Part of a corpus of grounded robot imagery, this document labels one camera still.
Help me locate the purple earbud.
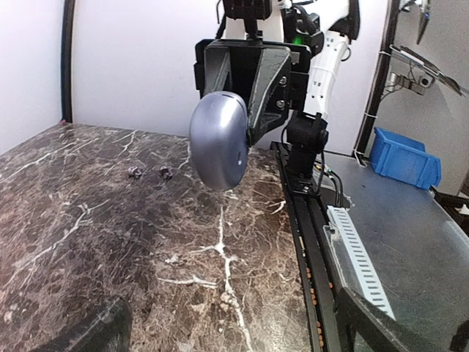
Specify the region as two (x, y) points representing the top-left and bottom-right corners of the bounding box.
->
(159, 166), (173, 181)
(128, 166), (143, 179)

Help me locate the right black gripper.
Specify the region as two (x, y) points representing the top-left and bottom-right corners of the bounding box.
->
(193, 39), (311, 147)

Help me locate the right black frame post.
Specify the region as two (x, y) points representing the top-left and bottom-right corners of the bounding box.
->
(60, 0), (75, 123)

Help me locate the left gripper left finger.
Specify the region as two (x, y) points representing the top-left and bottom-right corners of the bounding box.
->
(35, 296), (132, 351)

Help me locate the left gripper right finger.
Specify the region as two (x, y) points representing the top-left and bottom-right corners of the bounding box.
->
(335, 287), (436, 351)

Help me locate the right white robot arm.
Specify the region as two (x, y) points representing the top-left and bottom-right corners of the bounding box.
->
(190, 1), (360, 189)

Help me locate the white slotted cable duct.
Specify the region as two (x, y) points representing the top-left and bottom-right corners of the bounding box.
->
(324, 205), (395, 319)

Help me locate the purple round charging case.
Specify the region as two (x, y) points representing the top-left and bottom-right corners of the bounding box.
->
(189, 91), (248, 191)

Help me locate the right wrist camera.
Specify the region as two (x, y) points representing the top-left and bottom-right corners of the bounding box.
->
(215, 1), (284, 42)

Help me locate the blue plastic bin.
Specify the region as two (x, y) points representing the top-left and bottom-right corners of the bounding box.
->
(370, 127), (442, 190)

